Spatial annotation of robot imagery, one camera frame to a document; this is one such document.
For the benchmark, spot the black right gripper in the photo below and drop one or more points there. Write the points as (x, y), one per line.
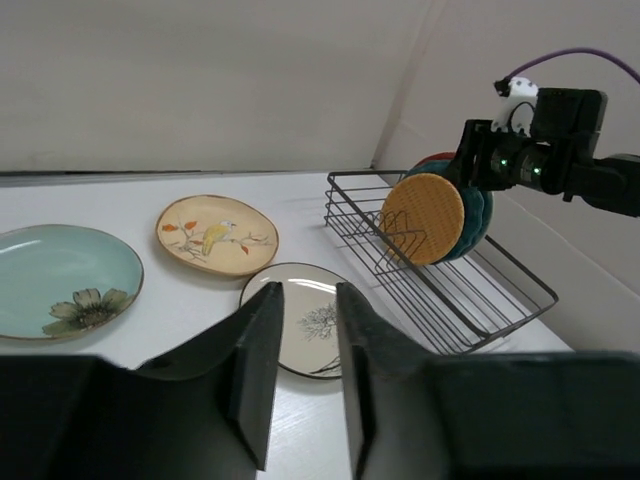
(543, 138)

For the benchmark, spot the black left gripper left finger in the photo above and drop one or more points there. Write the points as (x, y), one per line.
(199, 411)

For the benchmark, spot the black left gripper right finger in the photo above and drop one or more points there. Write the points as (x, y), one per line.
(411, 414)

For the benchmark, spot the dark teal scalloped plate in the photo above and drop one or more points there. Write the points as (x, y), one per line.
(478, 211)

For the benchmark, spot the cream tree plate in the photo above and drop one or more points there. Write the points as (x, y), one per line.
(309, 343)

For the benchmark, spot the red teal flower plate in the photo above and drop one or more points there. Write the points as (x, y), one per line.
(441, 156)

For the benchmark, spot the woven bamboo plate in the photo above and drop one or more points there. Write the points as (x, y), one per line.
(423, 217)

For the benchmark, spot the beige bird plate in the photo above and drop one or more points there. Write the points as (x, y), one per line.
(217, 234)

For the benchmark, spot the light green flower plate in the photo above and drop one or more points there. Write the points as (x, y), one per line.
(60, 282)

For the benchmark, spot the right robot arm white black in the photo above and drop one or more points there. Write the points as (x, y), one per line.
(610, 184)

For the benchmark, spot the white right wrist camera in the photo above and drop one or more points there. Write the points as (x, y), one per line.
(519, 98)

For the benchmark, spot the black wire dish rack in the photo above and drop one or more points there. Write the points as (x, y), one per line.
(454, 307)

